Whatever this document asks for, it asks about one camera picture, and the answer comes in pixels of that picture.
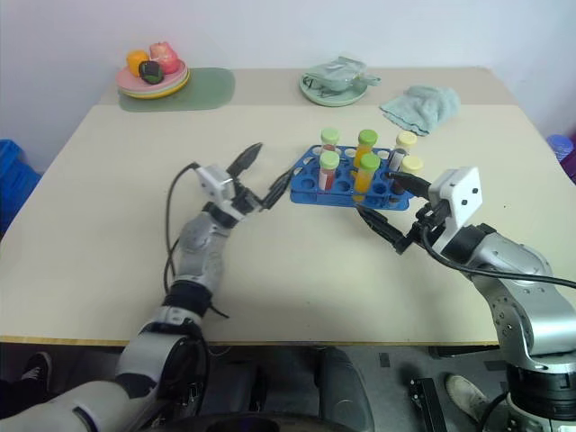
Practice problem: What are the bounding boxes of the thin green plate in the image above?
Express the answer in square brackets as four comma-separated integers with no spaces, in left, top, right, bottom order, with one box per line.
[116,71,191,96]

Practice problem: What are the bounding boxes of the yellow plate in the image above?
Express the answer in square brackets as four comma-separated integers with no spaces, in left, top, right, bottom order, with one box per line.
[118,76,192,101]

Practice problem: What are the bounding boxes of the dark test tube yellow cap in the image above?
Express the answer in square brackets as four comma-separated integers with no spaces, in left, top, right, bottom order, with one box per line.
[388,130,419,176]
[391,155,425,197]

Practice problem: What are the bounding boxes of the dark toy mangosteen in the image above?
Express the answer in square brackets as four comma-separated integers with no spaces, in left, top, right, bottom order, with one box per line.
[138,60,165,85]

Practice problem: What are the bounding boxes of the black metal frame piece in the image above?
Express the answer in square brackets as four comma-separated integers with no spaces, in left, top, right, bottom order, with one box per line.
[408,377,447,432]

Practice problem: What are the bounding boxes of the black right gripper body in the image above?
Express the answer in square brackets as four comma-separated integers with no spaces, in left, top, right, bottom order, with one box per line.
[406,201,452,248]

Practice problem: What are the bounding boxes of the crumpled pale green cloth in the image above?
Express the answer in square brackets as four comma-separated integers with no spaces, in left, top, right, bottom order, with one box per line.
[307,55,368,85]

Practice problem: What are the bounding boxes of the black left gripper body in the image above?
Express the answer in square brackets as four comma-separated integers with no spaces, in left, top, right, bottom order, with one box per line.
[231,184,267,213]

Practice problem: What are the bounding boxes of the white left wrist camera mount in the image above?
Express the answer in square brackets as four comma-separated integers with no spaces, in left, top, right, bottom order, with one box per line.
[196,165,248,222]

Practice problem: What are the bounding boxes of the light green handled bowl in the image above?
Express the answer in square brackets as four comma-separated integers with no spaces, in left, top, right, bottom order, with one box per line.
[305,67,383,95]

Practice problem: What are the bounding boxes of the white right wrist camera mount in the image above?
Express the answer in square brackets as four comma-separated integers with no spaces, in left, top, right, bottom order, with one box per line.
[427,166,483,252]

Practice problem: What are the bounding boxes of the green placemat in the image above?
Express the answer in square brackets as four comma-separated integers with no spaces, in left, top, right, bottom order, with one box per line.
[118,67,237,113]

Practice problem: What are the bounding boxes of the white shoe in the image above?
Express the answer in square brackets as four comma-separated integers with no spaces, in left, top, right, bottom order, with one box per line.
[445,373,491,423]

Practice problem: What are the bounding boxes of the dark purple object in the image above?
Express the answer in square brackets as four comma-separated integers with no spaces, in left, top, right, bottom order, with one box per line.
[560,148,576,185]

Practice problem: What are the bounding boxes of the light green plate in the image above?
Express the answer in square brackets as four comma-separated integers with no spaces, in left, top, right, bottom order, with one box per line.
[300,71,370,108]

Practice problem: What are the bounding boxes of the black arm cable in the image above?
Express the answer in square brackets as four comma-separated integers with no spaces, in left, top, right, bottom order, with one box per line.
[420,222,576,427]
[163,160,212,406]

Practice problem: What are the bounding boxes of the pink toy apple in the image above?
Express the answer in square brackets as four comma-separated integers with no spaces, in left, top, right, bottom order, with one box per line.
[148,41,181,76]

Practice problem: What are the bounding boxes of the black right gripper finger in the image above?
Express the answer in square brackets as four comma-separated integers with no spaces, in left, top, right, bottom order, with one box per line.
[356,204,413,257]
[387,171,436,200]

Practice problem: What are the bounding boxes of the blue test tube rack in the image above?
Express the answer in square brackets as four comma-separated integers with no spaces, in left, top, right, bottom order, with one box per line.
[288,144,411,212]

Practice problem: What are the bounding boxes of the dark grey rounded shape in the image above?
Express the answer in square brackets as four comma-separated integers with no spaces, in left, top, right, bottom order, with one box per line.
[313,346,377,432]

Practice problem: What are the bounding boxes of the pink plate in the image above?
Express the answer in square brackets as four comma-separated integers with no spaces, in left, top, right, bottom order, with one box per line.
[114,61,189,92]

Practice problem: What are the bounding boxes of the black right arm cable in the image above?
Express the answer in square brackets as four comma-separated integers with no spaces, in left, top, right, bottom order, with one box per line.
[420,222,576,427]

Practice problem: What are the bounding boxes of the orange toy fruit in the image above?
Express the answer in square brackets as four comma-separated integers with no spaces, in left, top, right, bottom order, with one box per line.
[125,49,151,77]

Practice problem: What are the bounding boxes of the blue plastic container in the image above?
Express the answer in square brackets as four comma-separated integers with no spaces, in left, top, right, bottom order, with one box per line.
[545,133,575,164]

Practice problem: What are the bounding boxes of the blue plastic crate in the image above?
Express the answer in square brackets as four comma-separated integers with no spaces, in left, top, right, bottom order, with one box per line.
[0,138,42,236]

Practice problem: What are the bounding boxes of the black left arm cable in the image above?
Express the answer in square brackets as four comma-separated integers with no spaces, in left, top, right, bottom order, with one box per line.
[163,160,212,406]

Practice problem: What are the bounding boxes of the black sneaker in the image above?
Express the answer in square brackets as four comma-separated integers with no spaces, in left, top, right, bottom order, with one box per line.
[21,351,54,394]

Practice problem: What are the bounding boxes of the light teal towel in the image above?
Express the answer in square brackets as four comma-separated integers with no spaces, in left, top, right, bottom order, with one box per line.
[380,84,462,138]

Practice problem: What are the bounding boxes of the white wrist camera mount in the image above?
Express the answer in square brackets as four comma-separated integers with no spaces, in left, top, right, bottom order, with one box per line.
[196,165,248,222]
[427,166,483,252]

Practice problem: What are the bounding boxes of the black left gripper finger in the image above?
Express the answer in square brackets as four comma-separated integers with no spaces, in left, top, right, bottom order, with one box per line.
[225,141,265,182]
[259,168,298,211]

